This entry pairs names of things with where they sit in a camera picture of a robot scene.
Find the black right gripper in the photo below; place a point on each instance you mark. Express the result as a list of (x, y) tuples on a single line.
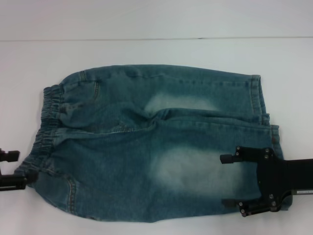
[(281, 176)]

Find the blue denim shorts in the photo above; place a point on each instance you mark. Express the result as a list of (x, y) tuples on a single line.
[(137, 147)]

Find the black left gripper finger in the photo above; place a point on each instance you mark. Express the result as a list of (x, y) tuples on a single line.
[(14, 182), (9, 155)]

